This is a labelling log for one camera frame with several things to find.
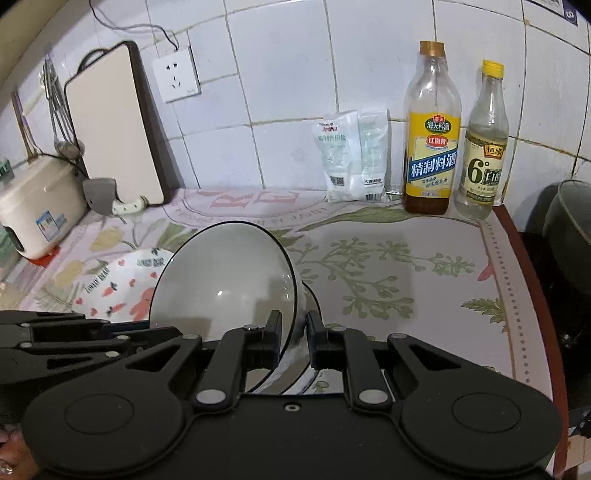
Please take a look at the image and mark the cream cabinet panel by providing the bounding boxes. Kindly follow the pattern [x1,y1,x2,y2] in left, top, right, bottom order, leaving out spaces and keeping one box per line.
[0,0,75,100]

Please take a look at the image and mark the cleaver with white handle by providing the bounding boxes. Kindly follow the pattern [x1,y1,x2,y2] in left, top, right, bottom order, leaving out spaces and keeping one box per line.
[82,177,151,216]

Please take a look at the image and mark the yellow cap vinegar bottle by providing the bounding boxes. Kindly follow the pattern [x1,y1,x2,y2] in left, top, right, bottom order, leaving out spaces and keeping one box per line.
[454,59,510,222]

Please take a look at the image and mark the grey metal pot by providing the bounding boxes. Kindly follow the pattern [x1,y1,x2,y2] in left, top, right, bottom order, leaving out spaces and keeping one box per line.
[542,179,591,297]

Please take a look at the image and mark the floral tablecloth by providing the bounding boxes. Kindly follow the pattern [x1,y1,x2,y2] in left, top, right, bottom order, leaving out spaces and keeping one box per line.
[0,186,570,480]

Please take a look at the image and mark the red mat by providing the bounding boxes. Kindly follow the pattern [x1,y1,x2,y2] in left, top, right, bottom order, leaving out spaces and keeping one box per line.
[27,246,62,267]

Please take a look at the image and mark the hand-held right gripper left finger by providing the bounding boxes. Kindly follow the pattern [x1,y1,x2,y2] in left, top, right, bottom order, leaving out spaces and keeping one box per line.
[122,308,283,415]

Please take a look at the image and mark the hanging metal ladles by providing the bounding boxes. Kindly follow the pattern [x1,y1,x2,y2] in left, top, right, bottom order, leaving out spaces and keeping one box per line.
[41,59,86,158]

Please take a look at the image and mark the white wall socket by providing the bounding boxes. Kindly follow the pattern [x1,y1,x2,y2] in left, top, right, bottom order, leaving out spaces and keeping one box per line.
[152,45,203,103]

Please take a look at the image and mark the person's left hand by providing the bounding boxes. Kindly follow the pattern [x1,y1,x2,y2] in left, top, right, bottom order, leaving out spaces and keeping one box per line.
[0,427,40,480]

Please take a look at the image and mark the white bowl dark rim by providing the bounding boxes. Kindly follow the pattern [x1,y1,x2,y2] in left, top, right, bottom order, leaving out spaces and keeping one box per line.
[242,355,322,396]
[150,220,320,394]

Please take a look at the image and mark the black power cable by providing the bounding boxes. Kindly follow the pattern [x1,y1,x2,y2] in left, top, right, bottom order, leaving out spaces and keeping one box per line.
[89,0,181,49]

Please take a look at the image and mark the cream rice cooker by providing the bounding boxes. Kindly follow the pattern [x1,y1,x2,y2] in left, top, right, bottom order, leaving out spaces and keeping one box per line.
[0,154,89,260]

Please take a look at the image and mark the wooden spatula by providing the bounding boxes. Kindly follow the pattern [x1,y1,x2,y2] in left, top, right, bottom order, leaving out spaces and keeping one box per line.
[11,91,41,160]

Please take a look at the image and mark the white rabbit print plate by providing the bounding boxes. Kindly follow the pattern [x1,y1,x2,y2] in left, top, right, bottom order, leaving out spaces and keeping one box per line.
[71,246,177,325]

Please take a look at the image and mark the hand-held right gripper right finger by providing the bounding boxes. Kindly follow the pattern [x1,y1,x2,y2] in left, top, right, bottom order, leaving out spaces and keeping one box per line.
[306,310,465,415]

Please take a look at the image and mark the yellow label cooking wine bottle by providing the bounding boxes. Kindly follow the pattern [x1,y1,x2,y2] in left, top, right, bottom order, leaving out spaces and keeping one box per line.
[402,40,463,216]

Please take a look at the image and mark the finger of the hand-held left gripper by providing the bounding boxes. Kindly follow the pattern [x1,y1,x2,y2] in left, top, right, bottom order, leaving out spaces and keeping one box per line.
[0,310,110,345]
[20,325,182,371]

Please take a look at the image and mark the cream cutting board dark edge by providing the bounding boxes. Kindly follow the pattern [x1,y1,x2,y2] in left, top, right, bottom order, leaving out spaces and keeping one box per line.
[64,40,175,206]

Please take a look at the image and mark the white salt bag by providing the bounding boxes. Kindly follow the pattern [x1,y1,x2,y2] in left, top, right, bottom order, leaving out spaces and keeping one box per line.
[316,109,364,202]

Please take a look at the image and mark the clear seasoning bag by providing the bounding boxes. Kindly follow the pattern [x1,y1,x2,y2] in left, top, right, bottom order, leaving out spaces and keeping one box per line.
[356,107,389,202]

